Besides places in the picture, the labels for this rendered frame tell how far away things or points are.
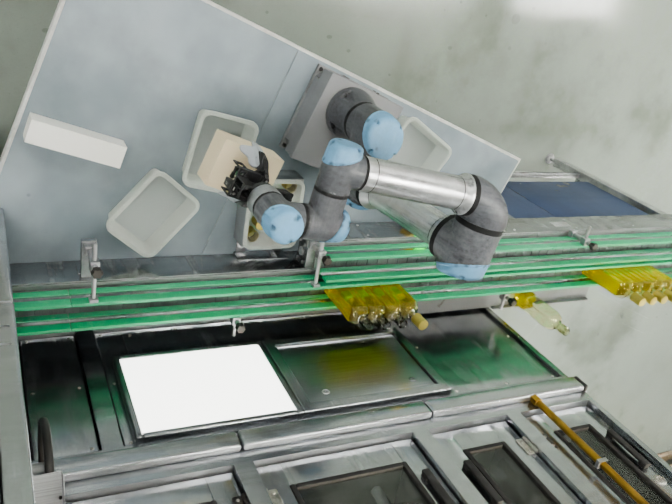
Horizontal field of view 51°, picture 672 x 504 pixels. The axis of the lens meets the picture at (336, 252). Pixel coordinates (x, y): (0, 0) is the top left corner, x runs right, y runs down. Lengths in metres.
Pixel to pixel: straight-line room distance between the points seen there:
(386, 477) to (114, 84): 1.21
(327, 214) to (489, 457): 0.87
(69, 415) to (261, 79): 1.02
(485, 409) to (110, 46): 1.42
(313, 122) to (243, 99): 0.21
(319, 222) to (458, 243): 0.36
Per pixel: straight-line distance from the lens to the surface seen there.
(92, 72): 1.95
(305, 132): 2.03
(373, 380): 2.07
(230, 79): 2.03
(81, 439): 1.84
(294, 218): 1.40
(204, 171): 1.71
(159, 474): 1.73
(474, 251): 1.64
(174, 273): 2.08
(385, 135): 1.88
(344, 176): 1.43
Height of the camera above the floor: 2.63
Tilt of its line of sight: 52 degrees down
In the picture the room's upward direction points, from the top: 137 degrees clockwise
